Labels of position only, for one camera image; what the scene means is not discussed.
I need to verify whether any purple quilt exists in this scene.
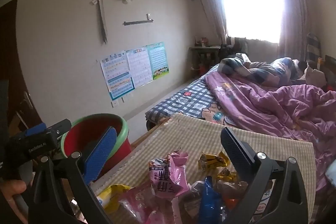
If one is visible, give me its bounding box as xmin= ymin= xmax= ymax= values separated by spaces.
xmin=205 ymin=70 xmax=336 ymax=193

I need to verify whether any beige curtain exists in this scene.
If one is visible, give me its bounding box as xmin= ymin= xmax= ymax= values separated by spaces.
xmin=278 ymin=0 xmax=315 ymax=62
xmin=192 ymin=0 xmax=227 ymax=43

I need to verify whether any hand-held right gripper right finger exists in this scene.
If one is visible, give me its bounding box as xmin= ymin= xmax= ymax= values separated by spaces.
xmin=220 ymin=127 xmax=308 ymax=224

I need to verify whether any brown snack packet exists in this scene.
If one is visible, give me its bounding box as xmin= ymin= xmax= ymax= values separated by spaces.
xmin=218 ymin=181 xmax=248 ymax=203

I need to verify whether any pale pink plastic packet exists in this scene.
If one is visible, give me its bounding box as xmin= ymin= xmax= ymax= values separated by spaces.
xmin=118 ymin=183 xmax=174 ymax=224

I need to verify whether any green wall poster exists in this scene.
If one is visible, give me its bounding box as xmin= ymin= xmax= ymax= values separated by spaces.
xmin=147 ymin=42 xmax=170 ymax=81

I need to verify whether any blue plaid bed sheet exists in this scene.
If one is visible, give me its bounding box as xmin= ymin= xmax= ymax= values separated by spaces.
xmin=145 ymin=68 xmax=237 ymax=126

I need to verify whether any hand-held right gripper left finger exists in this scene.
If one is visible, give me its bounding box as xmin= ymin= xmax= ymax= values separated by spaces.
xmin=28 ymin=126 xmax=124 ymax=224

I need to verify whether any grey wall bracket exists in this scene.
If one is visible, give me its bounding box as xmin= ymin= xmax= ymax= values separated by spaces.
xmin=91 ymin=0 xmax=108 ymax=45

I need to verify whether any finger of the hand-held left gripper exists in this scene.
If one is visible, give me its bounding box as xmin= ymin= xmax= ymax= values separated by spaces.
xmin=46 ymin=120 xmax=72 ymax=140
xmin=10 ymin=123 xmax=47 ymax=139

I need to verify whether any dark wooden headboard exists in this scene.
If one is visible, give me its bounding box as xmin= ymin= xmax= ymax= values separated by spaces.
xmin=318 ymin=55 xmax=336 ymax=88

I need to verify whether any pink snack wrapper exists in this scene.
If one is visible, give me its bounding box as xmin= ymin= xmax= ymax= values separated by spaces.
xmin=148 ymin=151 xmax=190 ymax=198

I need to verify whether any person's left hand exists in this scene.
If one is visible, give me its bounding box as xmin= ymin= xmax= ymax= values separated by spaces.
xmin=0 ymin=179 xmax=27 ymax=210

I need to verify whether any wooden bed frame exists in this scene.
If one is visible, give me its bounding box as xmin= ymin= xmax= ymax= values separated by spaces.
xmin=131 ymin=116 xmax=171 ymax=148

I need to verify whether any dark wooden desk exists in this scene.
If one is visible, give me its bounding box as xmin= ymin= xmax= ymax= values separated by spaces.
xmin=189 ymin=46 xmax=222 ymax=77

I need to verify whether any yellow and white packet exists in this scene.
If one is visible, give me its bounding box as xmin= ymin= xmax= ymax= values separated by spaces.
xmin=97 ymin=184 xmax=132 ymax=210

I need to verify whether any white wall poster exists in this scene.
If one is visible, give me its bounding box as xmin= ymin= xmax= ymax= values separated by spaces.
xmin=126 ymin=46 xmax=153 ymax=88

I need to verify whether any beige striped mat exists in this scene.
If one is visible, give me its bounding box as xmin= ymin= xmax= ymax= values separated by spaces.
xmin=92 ymin=112 xmax=315 ymax=224

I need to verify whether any yellow snack wrapper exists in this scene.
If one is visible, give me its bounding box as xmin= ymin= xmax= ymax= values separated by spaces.
xmin=197 ymin=151 xmax=237 ymax=182

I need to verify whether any black wall rail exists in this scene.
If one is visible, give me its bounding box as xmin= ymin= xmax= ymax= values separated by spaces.
xmin=123 ymin=13 xmax=154 ymax=26

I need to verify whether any blue plaid quilt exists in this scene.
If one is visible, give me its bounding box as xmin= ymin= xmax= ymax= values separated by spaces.
xmin=217 ymin=53 xmax=296 ymax=87

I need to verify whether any beige pillow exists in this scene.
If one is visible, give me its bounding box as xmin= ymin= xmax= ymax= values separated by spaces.
xmin=304 ymin=67 xmax=327 ymax=85

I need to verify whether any red bucket with green rim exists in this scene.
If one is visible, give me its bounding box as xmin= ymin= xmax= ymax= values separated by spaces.
xmin=61 ymin=114 xmax=132 ymax=182

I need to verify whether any striped folding chair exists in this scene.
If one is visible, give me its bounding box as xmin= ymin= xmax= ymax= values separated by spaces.
xmin=306 ymin=33 xmax=322 ymax=64

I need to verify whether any blue snack wrapper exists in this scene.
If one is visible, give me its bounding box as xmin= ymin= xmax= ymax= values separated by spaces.
xmin=198 ymin=176 xmax=227 ymax=224

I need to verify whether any dark brown door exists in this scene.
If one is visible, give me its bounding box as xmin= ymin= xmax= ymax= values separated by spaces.
xmin=0 ymin=0 xmax=40 ymax=132

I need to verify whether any blue-bordered wall poster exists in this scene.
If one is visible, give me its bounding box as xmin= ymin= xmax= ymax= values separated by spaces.
xmin=100 ymin=50 xmax=136 ymax=101

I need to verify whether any white pillow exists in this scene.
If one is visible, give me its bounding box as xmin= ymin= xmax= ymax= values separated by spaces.
xmin=325 ymin=166 xmax=336 ymax=184

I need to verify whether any metal door handle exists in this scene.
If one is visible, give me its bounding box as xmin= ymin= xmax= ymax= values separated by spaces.
xmin=22 ymin=91 xmax=32 ymax=109

